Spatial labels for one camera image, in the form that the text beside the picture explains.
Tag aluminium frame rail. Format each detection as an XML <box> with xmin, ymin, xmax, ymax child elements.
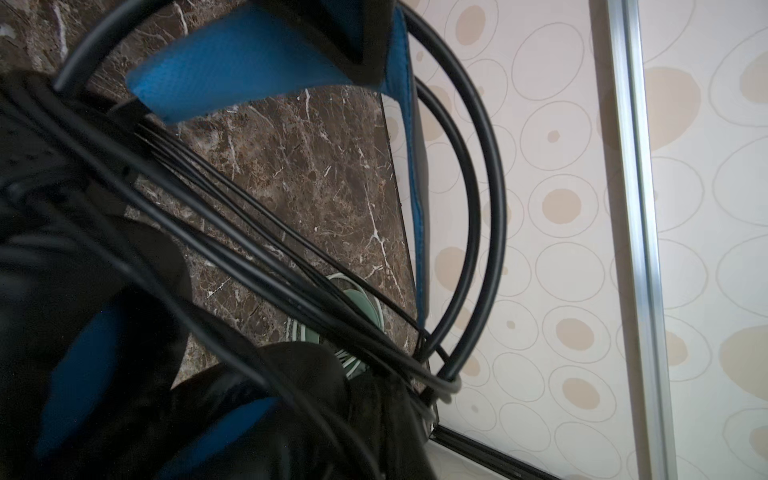
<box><xmin>606</xmin><ymin>1</ymin><xmax>678</xmax><ymax>479</ymax></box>

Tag black headphones blue accents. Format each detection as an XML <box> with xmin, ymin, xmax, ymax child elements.
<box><xmin>0</xmin><ymin>0</ymin><xmax>509</xmax><ymax>480</ymax></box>

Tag mint green headphones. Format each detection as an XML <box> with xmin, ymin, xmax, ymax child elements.
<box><xmin>284</xmin><ymin>272</ymin><xmax>386</xmax><ymax>380</ymax></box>

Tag black right corner post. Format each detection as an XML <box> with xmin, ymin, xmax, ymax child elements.
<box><xmin>430</xmin><ymin>425</ymin><xmax>559</xmax><ymax>480</ymax></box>

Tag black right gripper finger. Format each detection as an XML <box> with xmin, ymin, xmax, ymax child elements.
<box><xmin>359</xmin><ymin>372</ymin><xmax>436</xmax><ymax>479</ymax></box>

